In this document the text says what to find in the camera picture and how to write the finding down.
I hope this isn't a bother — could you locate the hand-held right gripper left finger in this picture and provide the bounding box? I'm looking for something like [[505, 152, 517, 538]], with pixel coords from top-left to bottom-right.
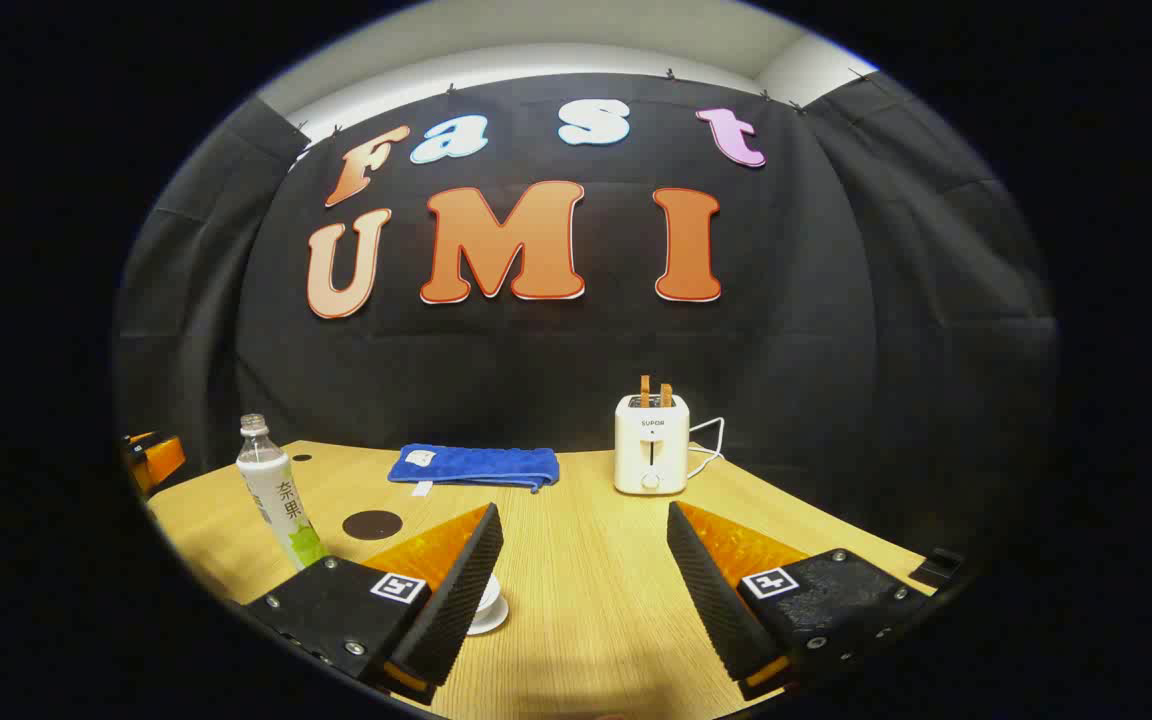
[[244, 503, 505, 701]]

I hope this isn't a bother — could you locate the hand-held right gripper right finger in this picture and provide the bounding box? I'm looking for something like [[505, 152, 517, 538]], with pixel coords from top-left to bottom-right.
[[666, 500, 937, 701]]

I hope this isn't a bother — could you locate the clear water bottle white label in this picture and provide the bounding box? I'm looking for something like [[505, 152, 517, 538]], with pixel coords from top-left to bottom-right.
[[236, 413, 329, 571]]

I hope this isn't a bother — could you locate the dark round coaster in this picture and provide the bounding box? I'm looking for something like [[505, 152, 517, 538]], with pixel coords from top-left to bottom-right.
[[342, 510, 404, 542]]

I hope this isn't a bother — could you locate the white saucer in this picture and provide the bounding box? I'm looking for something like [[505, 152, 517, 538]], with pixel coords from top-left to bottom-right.
[[466, 598, 511, 637]]

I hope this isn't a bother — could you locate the blue towel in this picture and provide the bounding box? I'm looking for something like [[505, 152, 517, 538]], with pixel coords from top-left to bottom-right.
[[387, 443, 561, 496]]

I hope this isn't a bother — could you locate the white toaster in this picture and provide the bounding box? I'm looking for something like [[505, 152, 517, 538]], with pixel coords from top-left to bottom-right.
[[614, 393, 690, 496]]

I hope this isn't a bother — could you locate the black table clamp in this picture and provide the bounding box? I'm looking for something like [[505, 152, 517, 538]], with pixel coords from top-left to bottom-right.
[[908, 548, 967, 589]]

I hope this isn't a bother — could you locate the black backdrop cloth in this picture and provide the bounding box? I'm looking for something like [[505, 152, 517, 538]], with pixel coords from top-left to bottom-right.
[[116, 72, 1062, 561]]

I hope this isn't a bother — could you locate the white toaster cable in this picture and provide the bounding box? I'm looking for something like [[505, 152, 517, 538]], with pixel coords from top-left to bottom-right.
[[686, 417, 727, 481]]

